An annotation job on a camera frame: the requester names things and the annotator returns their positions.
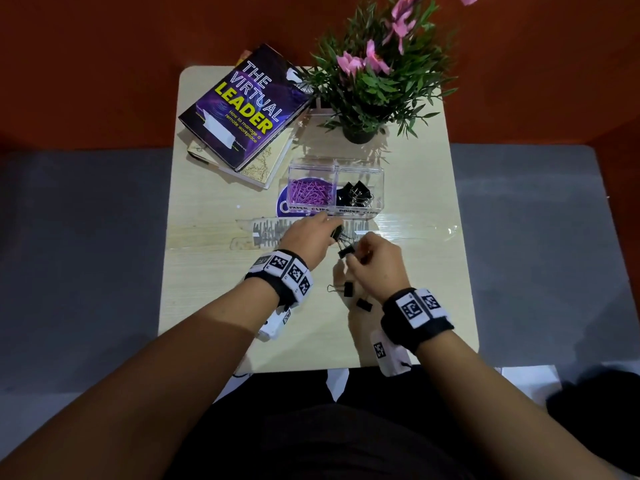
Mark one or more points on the person's right fingers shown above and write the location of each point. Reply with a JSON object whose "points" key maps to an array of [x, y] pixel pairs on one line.
{"points": [[361, 254]]}

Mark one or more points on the person's right forearm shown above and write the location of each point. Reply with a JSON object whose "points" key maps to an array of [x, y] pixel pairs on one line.
{"points": [[505, 419]]}

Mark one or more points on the green plant with pink flowers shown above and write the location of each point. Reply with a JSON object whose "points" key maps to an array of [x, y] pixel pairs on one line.
{"points": [[380, 79]]}

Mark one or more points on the beige map-print book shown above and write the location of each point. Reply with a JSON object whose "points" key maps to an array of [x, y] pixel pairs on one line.
{"points": [[260, 167]]}

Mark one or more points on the person's black clothing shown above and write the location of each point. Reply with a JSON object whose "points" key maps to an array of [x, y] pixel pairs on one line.
{"points": [[330, 434]]}

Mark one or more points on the black fabric object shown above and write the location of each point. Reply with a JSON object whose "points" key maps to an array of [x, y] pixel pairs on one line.
{"points": [[597, 414]]}

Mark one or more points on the heap of black binder clips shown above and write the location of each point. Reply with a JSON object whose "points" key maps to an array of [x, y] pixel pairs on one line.
{"points": [[355, 193]]}

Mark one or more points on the clear plastic ruler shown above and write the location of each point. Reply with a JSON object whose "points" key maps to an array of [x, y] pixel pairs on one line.
{"points": [[260, 233]]}

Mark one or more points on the orange-edged book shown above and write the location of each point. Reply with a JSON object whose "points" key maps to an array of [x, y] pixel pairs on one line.
{"points": [[243, 57]]}

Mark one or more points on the purple hardcover book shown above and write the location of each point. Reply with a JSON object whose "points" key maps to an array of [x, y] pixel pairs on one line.
{"points": [[245, 107]]}

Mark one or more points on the white wrist camera unit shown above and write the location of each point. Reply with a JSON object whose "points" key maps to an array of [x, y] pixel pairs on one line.
{"points": [[274, 327], [387, 354]]}

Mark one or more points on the pile of purple paper clips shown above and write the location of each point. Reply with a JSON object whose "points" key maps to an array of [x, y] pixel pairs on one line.
{"points": [[310, 192]]}

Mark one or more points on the clear two-compartment organiser box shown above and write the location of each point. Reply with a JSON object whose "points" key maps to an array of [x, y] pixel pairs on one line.
{"points": [[334, 187]]}

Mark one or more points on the person's left fingers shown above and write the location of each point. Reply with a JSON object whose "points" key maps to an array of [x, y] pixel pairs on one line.
{"points": [[330, 228]]}

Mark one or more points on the person's right hand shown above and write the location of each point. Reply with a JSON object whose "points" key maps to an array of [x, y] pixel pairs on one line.
{"points": [[382, 272]]}

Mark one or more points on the person's left forearm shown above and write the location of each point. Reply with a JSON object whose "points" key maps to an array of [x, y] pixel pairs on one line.
{"points": [[150, 389]]}

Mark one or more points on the black wristband with square markers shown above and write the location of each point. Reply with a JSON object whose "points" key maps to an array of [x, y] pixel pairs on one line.
{"points": [[282, 274], [416, 317]]}

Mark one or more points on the black plant pot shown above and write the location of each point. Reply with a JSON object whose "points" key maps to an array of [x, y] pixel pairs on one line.
{"points": [[358, 135]]}

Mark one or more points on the small black binder clip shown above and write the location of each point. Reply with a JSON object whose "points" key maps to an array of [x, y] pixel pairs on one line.
{"points": [[364, 305], [348, 289], [346, 251], [338, 234]]}

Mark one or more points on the person's left hand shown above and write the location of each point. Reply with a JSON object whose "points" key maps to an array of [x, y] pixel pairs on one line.
{"points": [[306, 240]]}

